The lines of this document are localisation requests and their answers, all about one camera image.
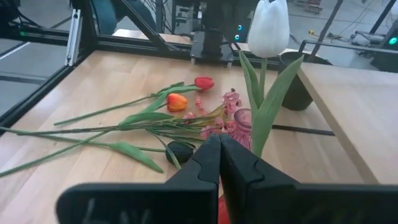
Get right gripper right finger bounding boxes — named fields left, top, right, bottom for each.
left=220, top=133, right=398, bottom=224

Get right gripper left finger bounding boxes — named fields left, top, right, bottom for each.
left=55, top=133, right=222, bottom=224

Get red glass vase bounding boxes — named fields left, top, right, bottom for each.
left=217, top=194, right=231, bottom=224

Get dark purple tulip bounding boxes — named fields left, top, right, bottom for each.
left=17, top=132, right=196, bottom=174

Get orange tulip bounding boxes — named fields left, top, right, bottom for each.
left=0, top=93, right=189, bottom=178

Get pink blossom spray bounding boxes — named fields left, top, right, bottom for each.
left=0, top=88, right=244, bottom=141

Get red tulip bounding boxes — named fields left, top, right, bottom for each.
left=53, top=76, right=215, bottom=127

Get white tulip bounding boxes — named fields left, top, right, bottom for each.
left=238, top=0, right=305, bottom=159

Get wooden shelf with black legs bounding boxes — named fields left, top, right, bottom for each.
left=272, top=60, right=398, bottom=185

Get purple glass vase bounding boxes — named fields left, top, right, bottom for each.
left=232, top=108, right=253, bottom=151

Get green potted tree, black pot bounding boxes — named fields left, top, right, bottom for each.
left=277, top=51, right=315, bottom=112

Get black control box with light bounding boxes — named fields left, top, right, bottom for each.
left=231, top=18, right=250, bottom=44
left=369, top=18, right=398, bottom=73

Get black aluminium table frame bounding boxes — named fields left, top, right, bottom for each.
left=0, top=0, right=280, bottom=136

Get silver frame bracket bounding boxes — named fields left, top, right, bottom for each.
left=64, top=8, right=83, bottom=67

